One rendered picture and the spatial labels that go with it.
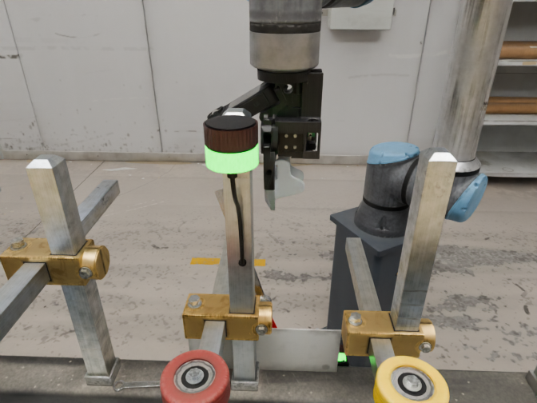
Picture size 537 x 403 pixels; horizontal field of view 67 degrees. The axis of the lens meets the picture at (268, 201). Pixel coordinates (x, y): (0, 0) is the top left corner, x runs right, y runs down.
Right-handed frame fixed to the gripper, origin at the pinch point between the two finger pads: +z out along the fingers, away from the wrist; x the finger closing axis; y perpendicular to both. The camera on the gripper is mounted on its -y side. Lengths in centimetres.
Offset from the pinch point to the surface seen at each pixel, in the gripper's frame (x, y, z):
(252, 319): -10.4, -2.0, 14.5
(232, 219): -9.6, -4.3, -2.4
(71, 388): -10.8, -33.2, 30.9
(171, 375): -24.0, -10.3, 10.3
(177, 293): 94, -47, 101
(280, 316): 81, 2, 101
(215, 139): -15.3, -4.9, -15.4
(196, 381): -24.6, -7.3, 10.4
